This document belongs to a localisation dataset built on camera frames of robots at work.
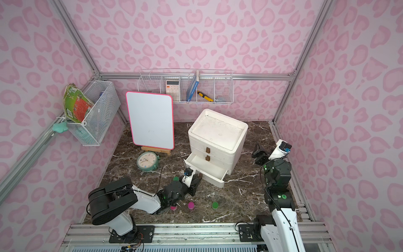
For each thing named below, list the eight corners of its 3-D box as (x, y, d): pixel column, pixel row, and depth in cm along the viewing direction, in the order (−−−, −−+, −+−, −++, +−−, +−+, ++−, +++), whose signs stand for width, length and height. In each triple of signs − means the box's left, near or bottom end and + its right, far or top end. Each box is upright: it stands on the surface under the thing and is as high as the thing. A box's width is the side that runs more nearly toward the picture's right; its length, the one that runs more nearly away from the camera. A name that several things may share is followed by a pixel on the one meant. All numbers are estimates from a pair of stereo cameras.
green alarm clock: (135, 171, 97) (133, 168, 94) (141, 154, 104) (139, 151, 102) (156, 171, 96) (154, 168, 94) (160, 154, 104) (159, 151, 102)
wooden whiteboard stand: (143, 151, 105) (140, 147, 101) (144, 149, 106) (142, 144, 103) (170, 156, 102) (168, 152, 99) (171, 154, 104) (169, 149, 100)
